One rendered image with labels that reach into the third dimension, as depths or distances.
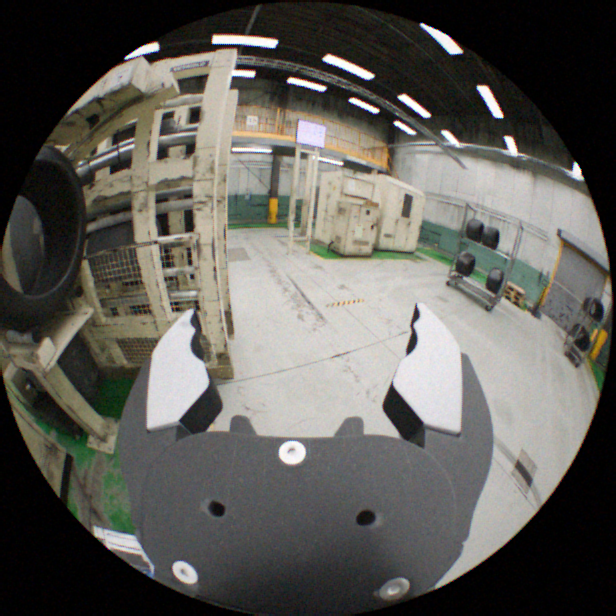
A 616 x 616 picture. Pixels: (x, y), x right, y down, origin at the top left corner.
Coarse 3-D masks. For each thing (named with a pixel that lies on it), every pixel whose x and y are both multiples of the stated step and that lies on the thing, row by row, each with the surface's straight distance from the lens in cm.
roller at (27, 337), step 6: (12, 330) 103; (18, 330) 95; (24, 330) 88; (30, 330) 82; (36, 330) 80; (6, 336) 111; (12, 336) 101; (18, 336) 93; (24, 336) 86; (30, 336) 81; (36, 336) 80; (24, 342) 90; (30, 342) 84; (36, 342) 80
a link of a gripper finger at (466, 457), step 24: (480, 384) 8; (480, 408) 8; (432, 432) 6; (480, 432) 7; (456, 456) 6; (480, 456) 7; (456, 480) 6; (480, 480) 7; (456, 504) 6; (456, 528) 6
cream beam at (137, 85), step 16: (128, 64) 103; (144, 64) 102; (128, 80) 94; (144, 80) 102; (96, 96) 103; (112, 96) 101; (128, 96) 102; (80, 112) 110; (96, 112) 112; (64, 128) 123; (80, 128) 126; (64, 144) 143
